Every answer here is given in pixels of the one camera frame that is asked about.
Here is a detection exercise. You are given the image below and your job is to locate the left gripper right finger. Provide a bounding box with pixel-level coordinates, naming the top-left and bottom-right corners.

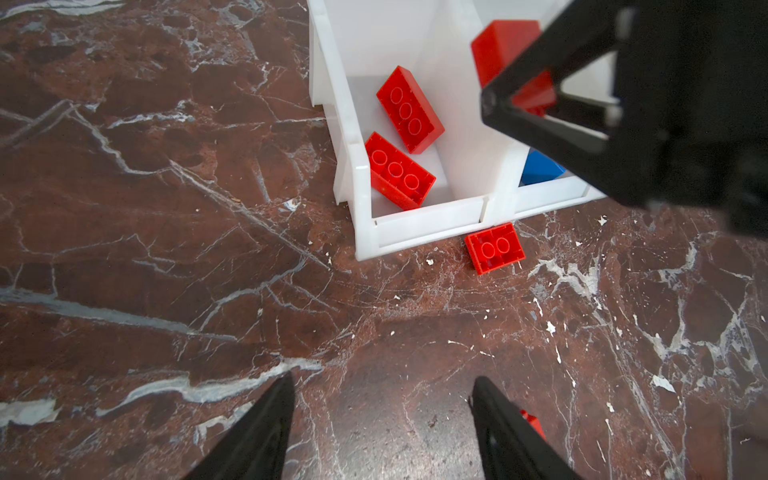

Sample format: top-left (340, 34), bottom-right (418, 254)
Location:
top-left (469, 376), bottom-right (580, 479)

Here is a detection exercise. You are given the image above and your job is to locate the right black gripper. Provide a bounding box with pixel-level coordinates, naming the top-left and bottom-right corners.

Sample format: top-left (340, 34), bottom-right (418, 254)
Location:
top-left (480, 1), bottom-right (767, 237)

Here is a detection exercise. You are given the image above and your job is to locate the red long studded brick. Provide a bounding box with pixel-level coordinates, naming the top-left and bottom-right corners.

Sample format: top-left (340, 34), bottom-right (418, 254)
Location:
top-left (365, 132), bottom-right (436, 211)

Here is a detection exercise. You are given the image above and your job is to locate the white left bin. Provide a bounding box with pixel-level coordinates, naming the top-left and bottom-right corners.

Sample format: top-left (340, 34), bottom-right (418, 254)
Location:
top-left (307, 0), bottom-right (529, 262)

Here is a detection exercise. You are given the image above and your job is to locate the white middle bin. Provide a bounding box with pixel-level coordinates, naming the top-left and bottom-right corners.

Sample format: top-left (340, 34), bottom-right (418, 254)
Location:
top-left (474, 1), bottom-right (604, 224)

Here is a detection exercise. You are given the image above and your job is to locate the red small brick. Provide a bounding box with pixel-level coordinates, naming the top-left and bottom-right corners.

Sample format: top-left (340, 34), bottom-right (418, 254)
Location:
top-left (471, 20), bottom-right (556, 117)
top-left (520, 410), bottom-right (546, 439)

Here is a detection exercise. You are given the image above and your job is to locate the red hollow brick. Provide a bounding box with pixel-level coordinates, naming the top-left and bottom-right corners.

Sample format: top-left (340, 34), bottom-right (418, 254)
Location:
top-left (465, 222), bottom-right (526, 275)

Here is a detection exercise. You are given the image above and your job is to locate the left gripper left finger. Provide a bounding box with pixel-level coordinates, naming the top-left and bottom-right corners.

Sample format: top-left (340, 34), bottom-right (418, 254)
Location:
top-left (186, 372), bottom-right (295, 479)

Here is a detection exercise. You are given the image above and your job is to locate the white bin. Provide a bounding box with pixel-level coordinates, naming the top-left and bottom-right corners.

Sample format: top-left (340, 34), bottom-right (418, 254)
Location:
top-left (307, 0), bottom-right (529, 262)
top-left (474, 1), bottom-right (604, 224)

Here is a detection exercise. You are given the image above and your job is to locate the blue brick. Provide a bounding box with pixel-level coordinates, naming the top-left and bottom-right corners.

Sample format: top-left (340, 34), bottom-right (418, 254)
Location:
top-left (521, 149), bottom-right (566, 186)

